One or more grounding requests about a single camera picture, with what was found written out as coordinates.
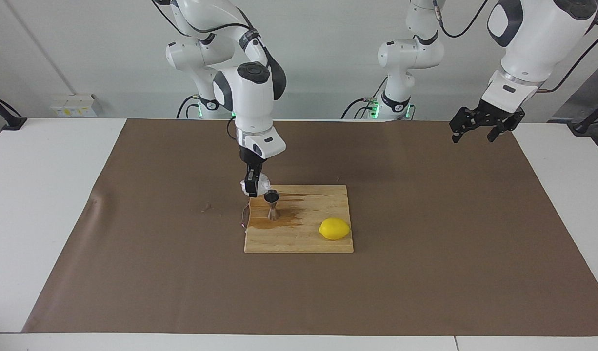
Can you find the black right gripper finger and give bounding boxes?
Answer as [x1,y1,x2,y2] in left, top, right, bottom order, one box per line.
[245,165,260,198]

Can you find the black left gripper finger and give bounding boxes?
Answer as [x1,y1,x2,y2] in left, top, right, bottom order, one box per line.
[487,112,527,143]
[449,107,481,144]

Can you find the small clear plastic cup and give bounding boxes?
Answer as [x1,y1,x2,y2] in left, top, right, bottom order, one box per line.
[239,173,271,196]

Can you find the steel double jigger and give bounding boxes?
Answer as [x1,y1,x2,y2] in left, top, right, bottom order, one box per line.
[263,190,281,221]

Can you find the wooden cutting board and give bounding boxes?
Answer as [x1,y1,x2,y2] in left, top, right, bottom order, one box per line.
[240,185,354,254]

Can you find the yellow lemon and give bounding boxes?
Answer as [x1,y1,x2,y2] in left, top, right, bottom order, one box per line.
[319,218,351,241]

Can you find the brown paper table mat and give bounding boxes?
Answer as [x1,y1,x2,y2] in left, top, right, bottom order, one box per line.
[22,118,598,337]

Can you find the white yellow socket box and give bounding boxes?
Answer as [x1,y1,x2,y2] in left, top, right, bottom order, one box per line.
[52,94,98,117]

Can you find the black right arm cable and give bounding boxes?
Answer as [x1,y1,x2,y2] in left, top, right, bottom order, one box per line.
[152,0,254,142]

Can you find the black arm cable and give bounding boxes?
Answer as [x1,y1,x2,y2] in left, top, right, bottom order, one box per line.
[152,0,254,142]
[433,0,598,92]

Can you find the black camera stand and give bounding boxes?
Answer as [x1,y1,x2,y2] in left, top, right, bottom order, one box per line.
[0,90,27,131]
[572,95,598,136]

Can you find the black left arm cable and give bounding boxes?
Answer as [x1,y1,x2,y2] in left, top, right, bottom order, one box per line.
[433,0,598,92]

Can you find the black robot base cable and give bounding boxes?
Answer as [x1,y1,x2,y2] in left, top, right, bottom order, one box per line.
[176,95,202,119]
[341,76,388,119]

